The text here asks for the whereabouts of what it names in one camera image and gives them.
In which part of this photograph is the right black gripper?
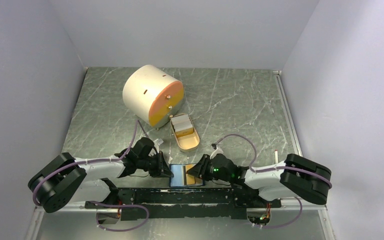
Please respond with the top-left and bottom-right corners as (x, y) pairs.
(186, 153), (232, 183)

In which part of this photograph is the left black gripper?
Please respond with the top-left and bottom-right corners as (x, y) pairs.
(137, 150), (174, 178)

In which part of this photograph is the blue leather card holder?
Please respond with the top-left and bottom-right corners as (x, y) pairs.
(169, 164), (205, 188)

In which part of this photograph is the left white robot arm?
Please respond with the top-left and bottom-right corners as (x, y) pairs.
(27, 137), (174, 213)

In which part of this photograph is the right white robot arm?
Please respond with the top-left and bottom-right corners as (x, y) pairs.
(186, 153), (332, 207)

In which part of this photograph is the tan oval card tray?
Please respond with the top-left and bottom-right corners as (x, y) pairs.
(170, 113), (200, 152)

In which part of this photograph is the stack of white cards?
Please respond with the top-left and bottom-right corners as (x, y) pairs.
(170, 114), (193, 132)

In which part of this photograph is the round white drawer cabinet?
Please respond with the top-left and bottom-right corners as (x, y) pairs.
(122, 64), (185, 129)

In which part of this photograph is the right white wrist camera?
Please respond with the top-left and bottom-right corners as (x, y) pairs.
(210, 143), (224, 159)

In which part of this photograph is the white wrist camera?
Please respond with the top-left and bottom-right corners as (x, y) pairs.
(210, 143), (224, 159)
(153, 138), (164, 147)

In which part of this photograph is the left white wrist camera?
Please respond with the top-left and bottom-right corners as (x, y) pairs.
(153, 138), (164, 147)

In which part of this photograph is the black base frame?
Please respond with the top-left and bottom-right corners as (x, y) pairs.
(84, 187), (282, 220)

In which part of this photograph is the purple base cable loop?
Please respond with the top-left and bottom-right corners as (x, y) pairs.
(89, 202), (150, 233)

